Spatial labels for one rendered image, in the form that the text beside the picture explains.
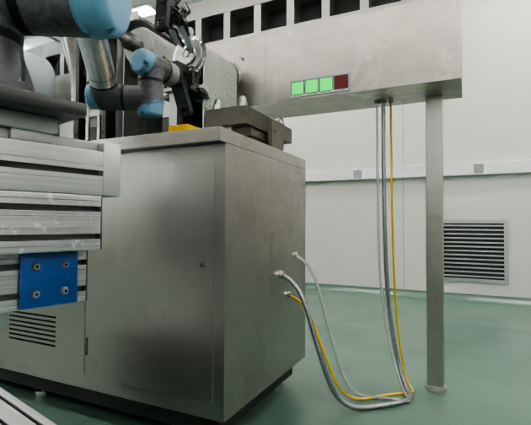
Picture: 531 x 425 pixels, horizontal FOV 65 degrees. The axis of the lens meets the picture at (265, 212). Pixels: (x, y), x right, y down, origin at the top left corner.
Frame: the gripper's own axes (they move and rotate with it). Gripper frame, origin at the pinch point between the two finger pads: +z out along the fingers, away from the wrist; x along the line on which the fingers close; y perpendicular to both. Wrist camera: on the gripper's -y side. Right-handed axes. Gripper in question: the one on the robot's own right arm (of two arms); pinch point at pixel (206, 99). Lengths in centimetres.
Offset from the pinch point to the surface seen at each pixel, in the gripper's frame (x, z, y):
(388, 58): -60, 30, 16
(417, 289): -46, 263, -102
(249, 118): -19.9, -4.4, -10.1
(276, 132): -22.0, 13.1, -11.6
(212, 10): 18, 30, 51
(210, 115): -5.9, -6.4, -7.9
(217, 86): -0.3, 6.6, 6.7
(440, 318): -76, 46, -81
